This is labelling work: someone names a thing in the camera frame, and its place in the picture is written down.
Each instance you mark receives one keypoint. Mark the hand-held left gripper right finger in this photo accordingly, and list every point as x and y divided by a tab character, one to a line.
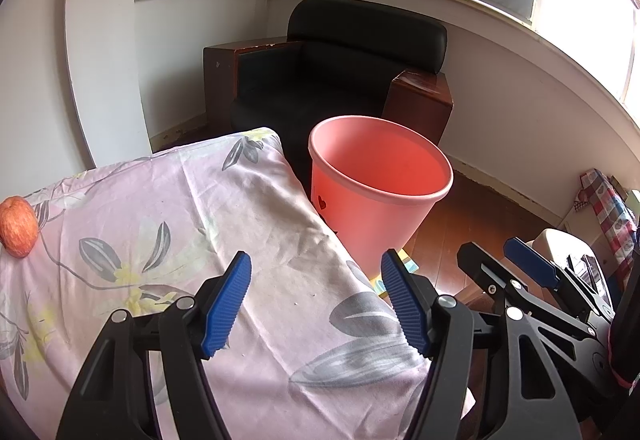
402	300

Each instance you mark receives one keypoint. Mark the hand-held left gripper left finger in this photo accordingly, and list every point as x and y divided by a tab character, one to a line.
227	305

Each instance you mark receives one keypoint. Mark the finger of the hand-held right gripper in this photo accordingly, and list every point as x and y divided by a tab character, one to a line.
487	270
530	260

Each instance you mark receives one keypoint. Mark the pink plastic bin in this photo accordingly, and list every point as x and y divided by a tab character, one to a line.
370	220

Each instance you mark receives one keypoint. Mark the white plastic object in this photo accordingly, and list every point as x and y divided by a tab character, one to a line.
550	240

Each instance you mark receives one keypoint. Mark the checkered cloth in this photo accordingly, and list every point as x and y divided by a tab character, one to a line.
607	215

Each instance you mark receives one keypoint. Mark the pink floral tablecloth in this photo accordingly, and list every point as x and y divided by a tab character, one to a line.
200	200

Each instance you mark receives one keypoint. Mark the red apple with sticker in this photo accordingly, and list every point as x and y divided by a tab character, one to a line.
17	227

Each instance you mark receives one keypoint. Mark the black leather armchair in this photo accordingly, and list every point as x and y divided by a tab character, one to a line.
350	65

